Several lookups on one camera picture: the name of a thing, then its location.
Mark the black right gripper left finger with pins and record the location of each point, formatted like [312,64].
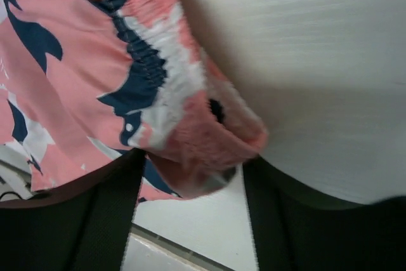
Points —
[82,225]

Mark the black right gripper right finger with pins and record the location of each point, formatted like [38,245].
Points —
[296,227]

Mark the pink shark print shorts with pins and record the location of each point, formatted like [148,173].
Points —
[83,82]

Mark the aluminium table frame rail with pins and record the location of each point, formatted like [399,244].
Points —
[143,251]

